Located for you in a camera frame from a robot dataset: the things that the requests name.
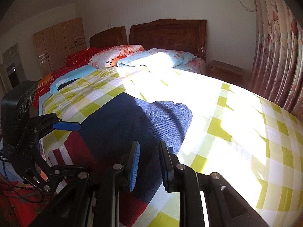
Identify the dark wooden headboard right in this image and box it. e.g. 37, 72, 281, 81
129, 19, 207, 60

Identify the pink floral curtain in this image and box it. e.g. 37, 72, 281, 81
249, 0, 302, 120

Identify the dark wooden nightstand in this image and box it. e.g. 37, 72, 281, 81
206, 60, 243, 86

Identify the dark wooden headboard left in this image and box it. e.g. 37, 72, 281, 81
89, 26, 128, 48

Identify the dark wooden headboard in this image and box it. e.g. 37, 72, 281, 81
89, 26, 128, 48
129, 19, 207, 60

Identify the red white striped navy sweater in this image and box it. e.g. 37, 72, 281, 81
46, 92, 194, 227

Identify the red floral bedding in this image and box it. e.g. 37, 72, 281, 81
33, 47, 107, 109

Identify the light blue floral pillow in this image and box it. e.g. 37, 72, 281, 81
117, 48, 197, 68

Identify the light wooden wardrobe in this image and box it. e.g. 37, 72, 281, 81
32, 17, 87, 76

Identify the black camera box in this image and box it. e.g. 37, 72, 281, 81
1, 80, 38, 149

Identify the light blue blanket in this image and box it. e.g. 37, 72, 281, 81
49, 65, 97, 94

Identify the orange floral pillow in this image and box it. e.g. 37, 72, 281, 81
88, 45, 144, 69

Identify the green white checked bedsheet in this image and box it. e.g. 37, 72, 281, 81
39, 67, 302, 226

